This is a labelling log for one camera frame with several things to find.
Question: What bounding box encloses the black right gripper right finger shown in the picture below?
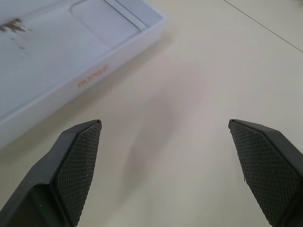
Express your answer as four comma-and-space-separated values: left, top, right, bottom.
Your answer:
228, 119, 303, 227

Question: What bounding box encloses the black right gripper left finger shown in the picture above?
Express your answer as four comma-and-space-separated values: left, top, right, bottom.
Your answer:
0, 120, 103, 227

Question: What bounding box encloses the orange phone box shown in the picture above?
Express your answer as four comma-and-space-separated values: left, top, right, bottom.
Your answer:
0, 0, 169, 150

